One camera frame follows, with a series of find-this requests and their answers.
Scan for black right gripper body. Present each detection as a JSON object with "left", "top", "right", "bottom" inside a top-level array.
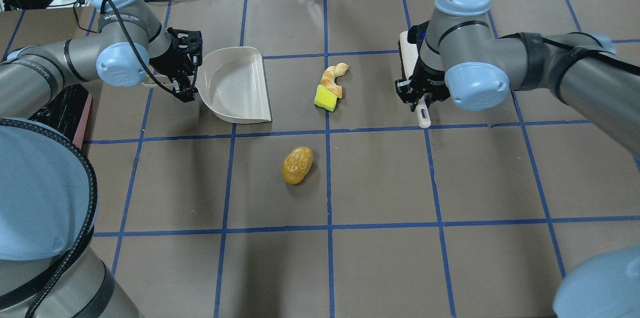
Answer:
[{"left": 395, "top": 21, "right": 451, "bottom": 106}]

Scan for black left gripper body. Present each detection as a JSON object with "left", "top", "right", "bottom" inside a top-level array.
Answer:
[{"left": 150, "top": 27, "right": 203, "bottom": 84}]

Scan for white hand brush black bristles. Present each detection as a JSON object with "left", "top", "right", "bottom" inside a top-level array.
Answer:
[{"left": 397, "top": 30, "right": 432, "bottom": 129}]

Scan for beige plastic dustpan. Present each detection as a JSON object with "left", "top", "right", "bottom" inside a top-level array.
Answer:
[{"left": 151, "top": 46, "right": 272, "bottom": 124}]

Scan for toy croissant bread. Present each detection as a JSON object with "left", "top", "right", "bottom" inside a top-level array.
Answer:
[{"left": 320, "top": 62, "right": 349, "bottom": 99}]

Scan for yellow green sponge piece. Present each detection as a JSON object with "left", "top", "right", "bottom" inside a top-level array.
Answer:
[{"left": 313, "top": 84, "right": 339, "bottom": 112}]

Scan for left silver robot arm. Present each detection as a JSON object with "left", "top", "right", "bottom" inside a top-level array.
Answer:
[{"left": 1, "top": 0, "right": 203, "bottom": 318}]

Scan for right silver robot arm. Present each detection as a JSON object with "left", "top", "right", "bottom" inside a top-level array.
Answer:
[{"left": 395, "top": 0, "right": 639, "bottom": 318}]

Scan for pink bin with black bag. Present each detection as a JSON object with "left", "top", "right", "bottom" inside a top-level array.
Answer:
[{"left": 29, "top": 84, "right": 93, "bottom": 149}]

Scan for toy yellow potato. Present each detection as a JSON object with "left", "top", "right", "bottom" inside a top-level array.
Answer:
[{"left": 281, "top": 146, "right": 314, "bottom": 185}]

